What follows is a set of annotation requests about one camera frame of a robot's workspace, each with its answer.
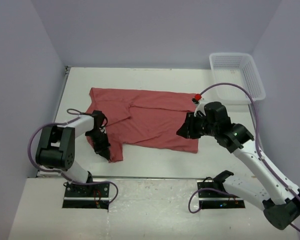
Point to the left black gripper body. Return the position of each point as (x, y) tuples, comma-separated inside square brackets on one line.
[(100, 141)]

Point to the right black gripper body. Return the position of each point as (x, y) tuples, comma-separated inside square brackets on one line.
[(198, 126)]

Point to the red t shirt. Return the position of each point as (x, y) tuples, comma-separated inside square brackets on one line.
[(143, 118)]

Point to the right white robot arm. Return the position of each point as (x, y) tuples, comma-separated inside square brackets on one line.
[(277, 197)]

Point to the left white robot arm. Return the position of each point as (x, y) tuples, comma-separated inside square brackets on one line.
[(52, 146)]

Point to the white plastic basket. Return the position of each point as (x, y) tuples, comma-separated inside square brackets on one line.
[(239, 69)]

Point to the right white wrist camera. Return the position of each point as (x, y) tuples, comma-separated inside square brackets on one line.
[(199, 103)]

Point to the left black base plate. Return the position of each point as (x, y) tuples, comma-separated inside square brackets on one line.
[(86, 197)]

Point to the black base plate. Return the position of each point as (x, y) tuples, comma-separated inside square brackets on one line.
[(209, 199), (86, 197)]

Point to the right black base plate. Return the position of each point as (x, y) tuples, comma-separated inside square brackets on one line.
[(209, 199)]

